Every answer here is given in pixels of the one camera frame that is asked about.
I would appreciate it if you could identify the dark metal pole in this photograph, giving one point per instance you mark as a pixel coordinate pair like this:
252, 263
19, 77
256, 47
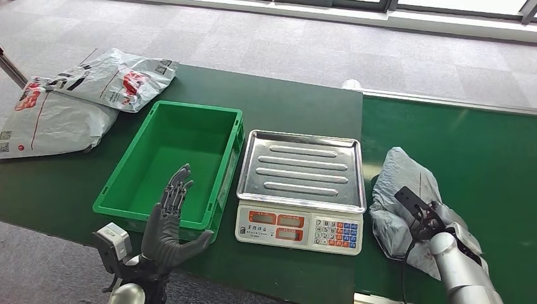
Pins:
10, 69

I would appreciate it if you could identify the large white mailer package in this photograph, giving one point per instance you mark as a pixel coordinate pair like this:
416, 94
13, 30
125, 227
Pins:
54, 121

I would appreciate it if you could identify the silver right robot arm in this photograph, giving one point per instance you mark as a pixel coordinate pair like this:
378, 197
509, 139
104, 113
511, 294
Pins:
461, 268

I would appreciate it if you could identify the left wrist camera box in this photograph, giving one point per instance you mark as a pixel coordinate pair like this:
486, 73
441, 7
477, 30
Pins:
113, 243

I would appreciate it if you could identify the green conveyor belt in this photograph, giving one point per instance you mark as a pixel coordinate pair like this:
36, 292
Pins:
461, 138

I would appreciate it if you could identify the silver conveyor side rail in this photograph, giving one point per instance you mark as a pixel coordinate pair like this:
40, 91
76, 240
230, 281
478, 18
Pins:
440, 100

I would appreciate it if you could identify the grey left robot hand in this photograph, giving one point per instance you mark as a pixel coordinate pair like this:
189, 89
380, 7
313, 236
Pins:
165, 239

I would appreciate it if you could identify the grey mailer package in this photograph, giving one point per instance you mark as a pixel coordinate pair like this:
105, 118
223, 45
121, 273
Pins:
398, 189

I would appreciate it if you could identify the green plastic crate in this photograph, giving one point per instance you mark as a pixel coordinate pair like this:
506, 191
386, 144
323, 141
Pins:
172, 168

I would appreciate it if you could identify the white electronic scale steel tray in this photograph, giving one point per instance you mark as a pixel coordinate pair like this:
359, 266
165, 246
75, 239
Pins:
300, 172

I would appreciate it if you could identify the window frame sill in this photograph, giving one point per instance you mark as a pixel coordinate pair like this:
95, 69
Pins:
398, 14

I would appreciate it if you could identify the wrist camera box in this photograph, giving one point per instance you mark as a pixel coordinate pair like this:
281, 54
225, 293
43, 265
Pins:
113, 243
411, 199

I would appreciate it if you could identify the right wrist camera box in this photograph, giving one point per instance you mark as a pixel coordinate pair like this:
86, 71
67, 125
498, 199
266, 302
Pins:
411, 199

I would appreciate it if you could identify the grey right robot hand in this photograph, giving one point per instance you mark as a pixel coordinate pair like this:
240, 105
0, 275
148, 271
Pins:
434, 218

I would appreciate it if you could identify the white mailer package black print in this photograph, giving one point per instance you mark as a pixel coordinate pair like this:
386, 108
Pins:
113, 79

